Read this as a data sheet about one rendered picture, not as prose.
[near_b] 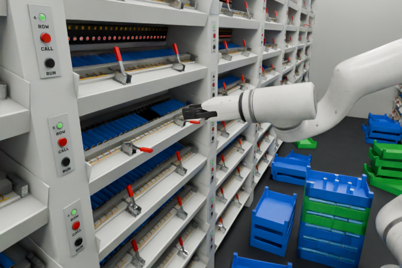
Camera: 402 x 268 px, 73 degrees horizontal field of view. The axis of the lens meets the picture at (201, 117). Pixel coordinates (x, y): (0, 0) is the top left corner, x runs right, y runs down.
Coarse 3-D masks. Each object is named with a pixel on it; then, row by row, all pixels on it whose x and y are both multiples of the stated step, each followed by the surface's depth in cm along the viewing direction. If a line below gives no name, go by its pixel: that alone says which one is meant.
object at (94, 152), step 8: (192, 104) 111; (176, 112) 100; (160, 120) 91; (168, 120) 95; (136, 128) 82; (144, 128) 84; (152, 128) 87; (120, 136) 76; (128, 136) 77; (136, 136) 81; (104, 144) 71; (112, 144) 72; (120, 144) 75; (88, 152) 66; (96, 152) 68; (104, 152) 70; (88, 160) 66
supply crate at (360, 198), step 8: (312, 176) 157; (320, 176) 156; (328, 176) 154; (344, 176) 151; (352, 176) 149; (320, 184) 151; (328, 184) 151; (344, 184) 151; (352, 184) 150; (312, 192) 139; (320, 192) 138; (328, 192) 136; (336, 192) 135; (344, 192) 144; (360, 192) 144; (368, 192) 130; (336, 200) 136; (344, 200) 135; (352, 200) 133; (360, 200) 132; (368, 200) 130
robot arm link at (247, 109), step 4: (244, 92) 65; (248, 92) 64; (252, 92) 64; (244, 96) 64; (248, 96) 63; (244, 100) 63; (248, 100) 63; (244, 104) 63; (248, 104) 63; (244, 108) 63; (248, 108) 63; (244, 112) 64; (248, 112) 63; (252, 112) 63; (244, 116) 64; (248, 116) 64; (252, 116) 63; (248, 120) 65; (252, 120) 64
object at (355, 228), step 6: (306, 210) 143; (306, 216) 144; (312, 216) 143; (318, 216) 142; (306, 222) 145; (312, 222) 144; (318, 222) 143; (324, 222) 141; (330, 222) 140; (336, 222) 139; (342, 222) 138; (366, 222) 134; (336, 228) 140; (342, 228) 139; (348, 228) 138; (354, 228) 137; (360, 228) 136; (366, 228) 134; (360, 234) 136
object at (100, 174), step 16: (144, 96) 101; (176, 96) 116; (192, 96) 113; (96, 112) 82; (176, 128) 94; (192, 128) 103; (144, 144) 80; (160, 144) 85; (96, 160) 68; (112, 160) 70; (128, 160) 72; (144, 160) 80; (96, 176) 63; (112, 176) 68
